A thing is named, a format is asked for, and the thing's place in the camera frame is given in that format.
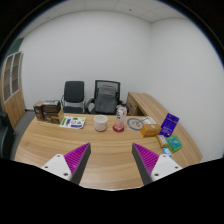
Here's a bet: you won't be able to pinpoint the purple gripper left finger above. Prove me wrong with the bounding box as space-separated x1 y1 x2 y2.
41 142 92 186

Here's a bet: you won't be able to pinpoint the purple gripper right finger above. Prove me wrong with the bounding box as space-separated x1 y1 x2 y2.
131 142 184 186

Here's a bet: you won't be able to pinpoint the clear bottle pink drink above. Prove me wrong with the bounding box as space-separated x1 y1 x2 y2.
114 103 127 130

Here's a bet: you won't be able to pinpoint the small blue white box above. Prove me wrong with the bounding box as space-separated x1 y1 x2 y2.
163 148 172 157

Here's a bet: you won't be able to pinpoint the small yellow box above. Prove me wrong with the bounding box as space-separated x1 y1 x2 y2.
156 135 168 148

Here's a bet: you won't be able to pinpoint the orange cardboard box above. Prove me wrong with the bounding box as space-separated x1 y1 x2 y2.
140 124 161 137

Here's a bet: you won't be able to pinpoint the green packet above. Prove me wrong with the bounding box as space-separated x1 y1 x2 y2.
167 136 183 152

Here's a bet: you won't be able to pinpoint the white green leaflet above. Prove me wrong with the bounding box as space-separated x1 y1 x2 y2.
60 116 86 129

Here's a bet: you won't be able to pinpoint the purple standing card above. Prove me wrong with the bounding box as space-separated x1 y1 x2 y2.
160 113 179 137

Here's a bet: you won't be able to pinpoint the white paper sheets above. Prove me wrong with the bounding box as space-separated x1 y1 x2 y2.
142 116 156 124

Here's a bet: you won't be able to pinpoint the white ceramic mug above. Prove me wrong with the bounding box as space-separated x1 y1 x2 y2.
94 115 108 132

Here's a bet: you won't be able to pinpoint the red round coaster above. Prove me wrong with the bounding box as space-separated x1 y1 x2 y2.
113 126 124 133

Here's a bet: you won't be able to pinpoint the wooden side desk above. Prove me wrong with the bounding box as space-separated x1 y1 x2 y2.
126 92 168 119

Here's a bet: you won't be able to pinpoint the dark brown box stack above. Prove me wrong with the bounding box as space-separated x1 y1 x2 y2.
43 100 64 124

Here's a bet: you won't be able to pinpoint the black office chair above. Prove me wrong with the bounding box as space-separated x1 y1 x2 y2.
61 81 85 114

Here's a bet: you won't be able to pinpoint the grey mesh office chair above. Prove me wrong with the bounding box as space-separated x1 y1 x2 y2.
85 80 123 115

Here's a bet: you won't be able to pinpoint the black chair at left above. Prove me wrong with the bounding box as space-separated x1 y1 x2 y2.
0 110 15 159

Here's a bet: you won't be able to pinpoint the wooden glass door cabinet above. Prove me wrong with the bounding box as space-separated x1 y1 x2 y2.
0 52 25 128

